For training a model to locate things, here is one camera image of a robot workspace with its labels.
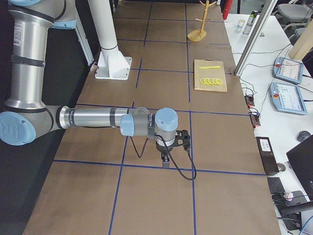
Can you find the far teach pendant tablet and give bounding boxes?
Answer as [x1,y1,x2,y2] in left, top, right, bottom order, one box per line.
[273,57,304,85]

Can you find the black computer mouse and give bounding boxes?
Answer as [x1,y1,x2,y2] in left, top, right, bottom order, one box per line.
[296,130,311,142]

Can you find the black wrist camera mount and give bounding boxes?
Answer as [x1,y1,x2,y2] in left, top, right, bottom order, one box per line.
[172,130,190,151]

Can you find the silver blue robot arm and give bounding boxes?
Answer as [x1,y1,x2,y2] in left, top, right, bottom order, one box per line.
[0,0,178,168]

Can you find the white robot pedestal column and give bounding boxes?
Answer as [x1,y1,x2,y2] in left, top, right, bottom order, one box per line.
[88,0,132,80]

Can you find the orange connector board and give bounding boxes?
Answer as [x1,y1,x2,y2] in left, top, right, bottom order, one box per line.
[248,108,261,129]
[244,88,255,108]

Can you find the bamboo cutting board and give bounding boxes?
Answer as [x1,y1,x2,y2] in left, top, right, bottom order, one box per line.
[194,59,227,93]

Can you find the black laptop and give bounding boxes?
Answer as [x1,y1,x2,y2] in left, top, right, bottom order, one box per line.
[287,138,313,201]

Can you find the teach pendant tablet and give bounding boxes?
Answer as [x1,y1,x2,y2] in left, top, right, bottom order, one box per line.
[269,82,307,115]
[273,57,304,85]

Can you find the wooden mug rack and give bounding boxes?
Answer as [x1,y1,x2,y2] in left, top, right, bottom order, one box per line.
[187,0,217,42]

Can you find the near teach pendant tablet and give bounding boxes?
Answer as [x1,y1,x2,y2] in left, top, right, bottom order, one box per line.
[269,82,307,115]

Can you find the clear water bottle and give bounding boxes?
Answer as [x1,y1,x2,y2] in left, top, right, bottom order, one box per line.
[243,10,258,35]

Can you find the orange connector board near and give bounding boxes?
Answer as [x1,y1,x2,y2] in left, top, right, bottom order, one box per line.
[248,108,261,129]

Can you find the aluminium frame post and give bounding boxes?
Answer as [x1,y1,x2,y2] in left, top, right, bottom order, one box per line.
[234,0,277,76]

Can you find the yellow plastic knife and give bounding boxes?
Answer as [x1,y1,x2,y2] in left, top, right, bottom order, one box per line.
[199,66,221,70]

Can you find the orange connector board far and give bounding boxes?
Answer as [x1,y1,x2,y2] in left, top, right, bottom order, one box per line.
[244,88,255,108]

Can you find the office chair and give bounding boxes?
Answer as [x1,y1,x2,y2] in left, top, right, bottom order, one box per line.
[272,3,313,32]

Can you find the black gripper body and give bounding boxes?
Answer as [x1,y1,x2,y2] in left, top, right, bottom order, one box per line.
[156,136,175,156]

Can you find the black power box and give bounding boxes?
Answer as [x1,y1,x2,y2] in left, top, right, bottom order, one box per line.
[256,137,279,176]

